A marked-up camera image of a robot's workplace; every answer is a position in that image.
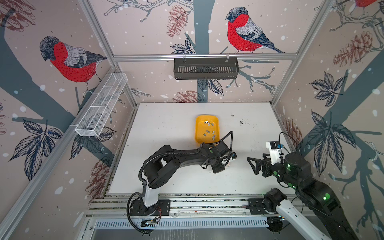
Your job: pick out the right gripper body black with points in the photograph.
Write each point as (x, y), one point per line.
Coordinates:
(276, 169)

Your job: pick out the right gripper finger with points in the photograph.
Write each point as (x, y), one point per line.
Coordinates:
(256, 165)
(267, 156)

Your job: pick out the yellow plastic tray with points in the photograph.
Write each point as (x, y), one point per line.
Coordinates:
(201, 128)

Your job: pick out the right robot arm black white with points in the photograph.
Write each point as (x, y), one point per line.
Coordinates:
(296, 173)

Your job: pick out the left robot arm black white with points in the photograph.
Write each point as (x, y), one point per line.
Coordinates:
(158, 169)

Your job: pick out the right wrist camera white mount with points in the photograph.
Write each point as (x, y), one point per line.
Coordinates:
(275, 152)

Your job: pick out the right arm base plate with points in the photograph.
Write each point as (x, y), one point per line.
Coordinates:
(257, 207)

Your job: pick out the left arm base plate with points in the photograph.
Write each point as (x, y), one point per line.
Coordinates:
(137, 208)

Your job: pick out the black wall basket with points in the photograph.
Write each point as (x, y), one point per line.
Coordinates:
(206, 68)

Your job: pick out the white wire mesh shelf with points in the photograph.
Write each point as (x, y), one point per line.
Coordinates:
(96, 116)

